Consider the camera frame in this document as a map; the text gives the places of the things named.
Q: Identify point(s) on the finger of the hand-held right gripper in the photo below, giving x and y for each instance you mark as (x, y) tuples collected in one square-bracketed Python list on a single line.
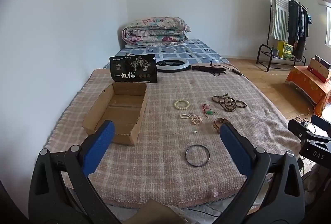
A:
[(320, 123), (297, 129)]

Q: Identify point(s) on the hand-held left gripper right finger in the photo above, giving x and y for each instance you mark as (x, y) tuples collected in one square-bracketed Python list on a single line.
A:
[(234, 149)]

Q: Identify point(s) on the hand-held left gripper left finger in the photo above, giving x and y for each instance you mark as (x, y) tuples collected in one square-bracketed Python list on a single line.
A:
[(99, 146)]

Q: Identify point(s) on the brown wooden bangle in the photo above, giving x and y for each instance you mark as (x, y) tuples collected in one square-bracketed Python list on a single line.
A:
[(216, 123)]

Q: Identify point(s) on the cardboard box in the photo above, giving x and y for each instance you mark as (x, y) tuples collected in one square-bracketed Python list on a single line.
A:
[(121, 107)]

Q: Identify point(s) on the thin dark bangle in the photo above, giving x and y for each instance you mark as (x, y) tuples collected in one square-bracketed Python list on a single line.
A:
[(186, 156)]

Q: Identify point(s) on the orange cloth covered table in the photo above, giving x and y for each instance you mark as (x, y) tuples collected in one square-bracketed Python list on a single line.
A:
[(307, 82)]

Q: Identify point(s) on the tan flat box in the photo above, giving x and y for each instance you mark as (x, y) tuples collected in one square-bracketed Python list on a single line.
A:
[(319, 71)]

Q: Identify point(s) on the dark lidded box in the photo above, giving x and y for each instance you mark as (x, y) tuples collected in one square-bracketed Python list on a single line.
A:
[(323, 61)]

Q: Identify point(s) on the pink plaid blanket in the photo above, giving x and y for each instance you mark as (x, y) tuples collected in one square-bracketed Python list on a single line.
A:
[(160, 169)]

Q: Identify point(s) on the yellow box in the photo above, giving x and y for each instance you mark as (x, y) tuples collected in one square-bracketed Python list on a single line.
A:
[(285, 49)]

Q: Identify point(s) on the black snack bag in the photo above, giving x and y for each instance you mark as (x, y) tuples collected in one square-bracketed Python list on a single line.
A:
[(133, 69)]

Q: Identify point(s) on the black folded tripod stand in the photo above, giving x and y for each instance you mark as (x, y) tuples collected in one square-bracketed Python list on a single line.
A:
[(206, 69)]

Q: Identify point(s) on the brown cardboard sheet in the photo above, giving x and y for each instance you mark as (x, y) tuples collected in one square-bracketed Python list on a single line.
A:
[(160, 213)]

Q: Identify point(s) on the window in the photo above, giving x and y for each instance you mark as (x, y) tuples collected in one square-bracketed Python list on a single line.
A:
[(329, 25)]

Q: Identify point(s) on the dark hanging clothes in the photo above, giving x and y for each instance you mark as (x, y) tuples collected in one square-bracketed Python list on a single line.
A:
[(297, 25)]

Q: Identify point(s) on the blue patterned bed sheet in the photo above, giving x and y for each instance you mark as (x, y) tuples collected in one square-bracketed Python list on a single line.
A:
[(196, 51)]

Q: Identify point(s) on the black metal clothes rack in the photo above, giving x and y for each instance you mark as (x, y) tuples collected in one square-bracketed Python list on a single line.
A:
[(269, 20)]

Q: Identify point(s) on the striped hanging cloth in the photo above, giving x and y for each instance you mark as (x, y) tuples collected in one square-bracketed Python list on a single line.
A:
[(280, 17)]

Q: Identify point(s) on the folded floral quilt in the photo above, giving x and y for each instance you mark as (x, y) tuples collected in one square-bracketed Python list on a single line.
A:
[(155, 30)]

